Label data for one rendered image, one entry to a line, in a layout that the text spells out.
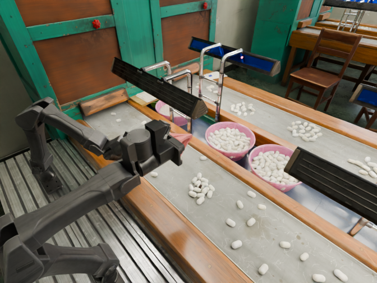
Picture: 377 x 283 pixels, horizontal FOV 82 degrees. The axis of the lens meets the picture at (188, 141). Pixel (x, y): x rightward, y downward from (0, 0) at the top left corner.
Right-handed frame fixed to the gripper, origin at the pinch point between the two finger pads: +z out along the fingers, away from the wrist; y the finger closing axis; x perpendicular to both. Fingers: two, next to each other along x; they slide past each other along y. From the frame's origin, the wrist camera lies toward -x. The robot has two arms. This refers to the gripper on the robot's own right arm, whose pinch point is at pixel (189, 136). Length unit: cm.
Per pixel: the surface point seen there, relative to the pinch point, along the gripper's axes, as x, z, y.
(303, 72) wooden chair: 58, 239, 49
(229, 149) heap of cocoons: 32.3, 36.8, 7.8
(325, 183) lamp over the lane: -0.2, 11.4, -36.7
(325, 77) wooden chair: 58, 242, 25
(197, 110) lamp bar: -0.7, 12.0, 8.5
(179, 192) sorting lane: 33.1, 0.1, 5.4
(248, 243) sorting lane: 33.0, 2.8, -27.4
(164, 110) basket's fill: 33, 37, 61
